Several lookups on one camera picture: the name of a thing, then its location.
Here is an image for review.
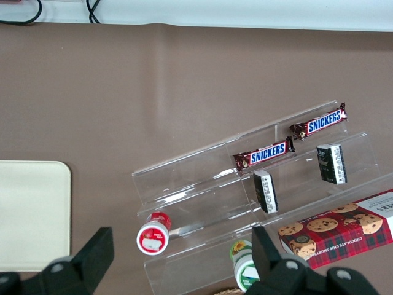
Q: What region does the small black box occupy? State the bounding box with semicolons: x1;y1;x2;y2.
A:
253;170;280;215
316;143;349;186

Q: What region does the oval wicker basket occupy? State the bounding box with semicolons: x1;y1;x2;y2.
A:
213;288;247;295

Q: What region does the red tartan cookie box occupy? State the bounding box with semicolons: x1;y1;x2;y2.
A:
278;189;393;270

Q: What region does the black looped cable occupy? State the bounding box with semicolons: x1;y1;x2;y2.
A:
0;0;43;26
85;0;103;25

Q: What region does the Snickers chocolate bar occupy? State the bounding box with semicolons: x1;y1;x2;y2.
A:
232;136;296;171
289;102;349;141

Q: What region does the red lid yogurt cup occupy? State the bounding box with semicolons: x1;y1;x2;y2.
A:
136;211;172;256

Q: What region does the beige plastic tray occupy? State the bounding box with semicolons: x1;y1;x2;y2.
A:
0;160;72;273

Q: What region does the clear acrylic step shelf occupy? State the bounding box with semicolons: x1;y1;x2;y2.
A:
131;140;268;293
225;98;393;229

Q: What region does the green lid yogurt cup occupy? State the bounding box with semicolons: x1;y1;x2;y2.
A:
228;239;262;293

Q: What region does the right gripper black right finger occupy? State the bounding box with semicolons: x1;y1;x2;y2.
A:
245;226;383;295

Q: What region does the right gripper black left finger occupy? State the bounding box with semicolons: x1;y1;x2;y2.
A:
0;226;115;295

